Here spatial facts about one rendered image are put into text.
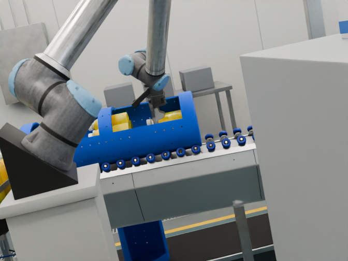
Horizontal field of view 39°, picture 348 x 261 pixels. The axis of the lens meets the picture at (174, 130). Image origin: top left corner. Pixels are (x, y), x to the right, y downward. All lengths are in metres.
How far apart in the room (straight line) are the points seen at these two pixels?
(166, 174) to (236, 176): 0.34
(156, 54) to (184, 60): 3.82
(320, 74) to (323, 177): 0.16
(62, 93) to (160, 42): 0.51
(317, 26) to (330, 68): 1.50
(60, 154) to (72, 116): 0.13
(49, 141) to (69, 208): 0.23
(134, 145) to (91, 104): 0.72
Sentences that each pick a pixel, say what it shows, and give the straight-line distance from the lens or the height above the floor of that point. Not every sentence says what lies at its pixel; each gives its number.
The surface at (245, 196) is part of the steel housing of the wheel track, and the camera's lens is 2.48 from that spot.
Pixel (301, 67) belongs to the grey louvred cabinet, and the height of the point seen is 1.43.
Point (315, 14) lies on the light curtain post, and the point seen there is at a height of 1.48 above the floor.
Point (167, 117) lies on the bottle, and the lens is 2.38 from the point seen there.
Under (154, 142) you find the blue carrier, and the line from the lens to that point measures 2.35.
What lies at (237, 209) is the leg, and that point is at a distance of 2.49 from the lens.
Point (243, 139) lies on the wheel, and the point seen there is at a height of 0.97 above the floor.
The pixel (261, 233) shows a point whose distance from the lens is 3.33.
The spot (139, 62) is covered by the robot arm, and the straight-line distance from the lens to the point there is 2.22.
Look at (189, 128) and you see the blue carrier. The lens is 2.32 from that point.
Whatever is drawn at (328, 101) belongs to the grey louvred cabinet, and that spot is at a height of 1.39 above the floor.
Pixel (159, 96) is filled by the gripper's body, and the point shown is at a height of 1.25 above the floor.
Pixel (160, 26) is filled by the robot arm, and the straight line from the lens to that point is 1.96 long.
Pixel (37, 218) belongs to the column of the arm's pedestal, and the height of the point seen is 1.03.
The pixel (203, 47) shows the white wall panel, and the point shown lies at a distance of 5.91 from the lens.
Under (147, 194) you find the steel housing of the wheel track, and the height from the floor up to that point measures 0.79.
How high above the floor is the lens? 1.52
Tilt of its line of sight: 11 degrees down
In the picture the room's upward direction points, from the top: 12 degrees counter-clockwise
